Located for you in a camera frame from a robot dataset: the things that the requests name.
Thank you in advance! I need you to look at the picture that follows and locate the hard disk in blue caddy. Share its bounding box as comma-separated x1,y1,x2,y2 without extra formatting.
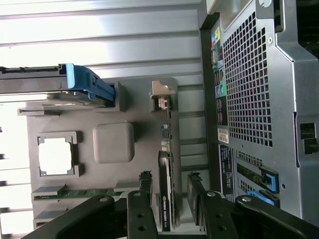
0,63,117,110

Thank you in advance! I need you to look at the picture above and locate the blue card retention clip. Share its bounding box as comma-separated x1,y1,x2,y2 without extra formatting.
246,190,278,207
259,168,279,194

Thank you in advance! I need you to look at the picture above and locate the grey parts rack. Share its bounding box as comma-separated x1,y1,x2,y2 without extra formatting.
17,77,181,232

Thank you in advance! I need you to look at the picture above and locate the silver CPU chip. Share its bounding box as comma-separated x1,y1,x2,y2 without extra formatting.
38,138,75,175

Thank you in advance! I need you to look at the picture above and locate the green loose RAM stick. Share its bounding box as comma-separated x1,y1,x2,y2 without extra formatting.
33,188,118,200

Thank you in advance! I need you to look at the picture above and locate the open black PC case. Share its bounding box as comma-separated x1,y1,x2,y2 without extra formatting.
199,0,319,230

